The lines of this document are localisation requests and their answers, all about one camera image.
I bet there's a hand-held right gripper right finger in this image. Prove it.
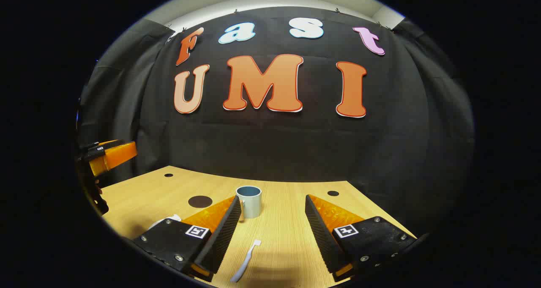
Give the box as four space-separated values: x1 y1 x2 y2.
305 194 429 283

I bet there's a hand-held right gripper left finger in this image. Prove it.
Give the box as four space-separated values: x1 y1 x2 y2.
132 195 242 283

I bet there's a white toothbrush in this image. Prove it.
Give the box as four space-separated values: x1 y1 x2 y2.
230 239 262 283

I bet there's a pale blue cup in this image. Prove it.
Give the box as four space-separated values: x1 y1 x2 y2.
235 186 262 219

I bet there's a white toothpaste tube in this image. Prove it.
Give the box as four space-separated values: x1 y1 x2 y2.
147 214 182 230

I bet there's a wooden desktop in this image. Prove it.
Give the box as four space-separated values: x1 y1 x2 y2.
101 165 418 288

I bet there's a black backdrop cloth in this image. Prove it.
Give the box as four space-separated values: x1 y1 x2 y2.
77 5 476 238

